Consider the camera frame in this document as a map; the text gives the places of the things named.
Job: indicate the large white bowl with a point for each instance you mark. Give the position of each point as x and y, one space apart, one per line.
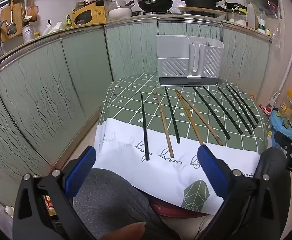
119 13

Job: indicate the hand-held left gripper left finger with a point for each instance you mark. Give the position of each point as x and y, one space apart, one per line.
79 170

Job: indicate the red cap bottle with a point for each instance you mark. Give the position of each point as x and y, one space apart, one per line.
267 110

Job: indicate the green checked tablecloth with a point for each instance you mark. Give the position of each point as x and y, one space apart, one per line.
126 110

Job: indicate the small yellow jar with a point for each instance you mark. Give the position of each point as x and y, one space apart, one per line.
267 32

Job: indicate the white squeeze bottle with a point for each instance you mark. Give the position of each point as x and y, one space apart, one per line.
250 15

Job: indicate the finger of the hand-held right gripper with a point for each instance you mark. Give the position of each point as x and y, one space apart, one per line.
285 141

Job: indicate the black kitchen appliance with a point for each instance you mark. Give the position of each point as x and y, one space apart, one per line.
235 7

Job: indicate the long wooden board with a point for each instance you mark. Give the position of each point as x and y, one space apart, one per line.
201 10

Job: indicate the green oil bottle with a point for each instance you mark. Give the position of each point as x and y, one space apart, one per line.
68 22

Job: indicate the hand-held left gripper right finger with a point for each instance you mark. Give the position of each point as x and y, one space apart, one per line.
212 170

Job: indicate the yellow lid jar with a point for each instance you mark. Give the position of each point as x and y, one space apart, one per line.
287 105

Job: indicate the hanging wooden cutting board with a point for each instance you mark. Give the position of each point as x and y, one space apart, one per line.
17 15

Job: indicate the translucent cup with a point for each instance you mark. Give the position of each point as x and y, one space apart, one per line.
28 33

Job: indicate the yellow microwave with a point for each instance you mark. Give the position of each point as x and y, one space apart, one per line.
86 13

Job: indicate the person's left leg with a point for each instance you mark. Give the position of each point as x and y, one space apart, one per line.
106 200

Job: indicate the clear plastic container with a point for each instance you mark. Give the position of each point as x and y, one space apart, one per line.
116 4

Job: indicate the metal faucet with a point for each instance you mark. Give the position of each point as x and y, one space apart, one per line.
1 26

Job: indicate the glass jar of white powder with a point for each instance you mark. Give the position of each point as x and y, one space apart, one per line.
240 18

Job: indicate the white plastic utensil holder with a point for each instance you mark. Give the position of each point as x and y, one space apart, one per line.
173 48

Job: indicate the gas stove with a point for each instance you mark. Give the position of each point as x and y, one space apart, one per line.
161 12

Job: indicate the pink hanging paddle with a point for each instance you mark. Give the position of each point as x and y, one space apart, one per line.
35 11

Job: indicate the green kitchen cabinet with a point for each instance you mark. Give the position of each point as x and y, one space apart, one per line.
48 85

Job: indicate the green label bottle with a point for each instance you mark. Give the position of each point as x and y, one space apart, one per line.
261 26

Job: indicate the red stool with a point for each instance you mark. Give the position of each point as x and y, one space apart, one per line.
166 210

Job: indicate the metal slotted spatula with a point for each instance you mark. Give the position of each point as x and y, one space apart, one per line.
11 28

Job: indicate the person's left hand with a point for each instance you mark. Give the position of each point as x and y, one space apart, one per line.
128 231

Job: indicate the black wok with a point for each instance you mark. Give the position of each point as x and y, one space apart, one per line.
156 3

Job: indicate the wooden chopstick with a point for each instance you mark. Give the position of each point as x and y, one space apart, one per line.
199 117
164 125
189 117

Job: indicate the black cast iron pot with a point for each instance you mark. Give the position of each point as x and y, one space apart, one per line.
201 1

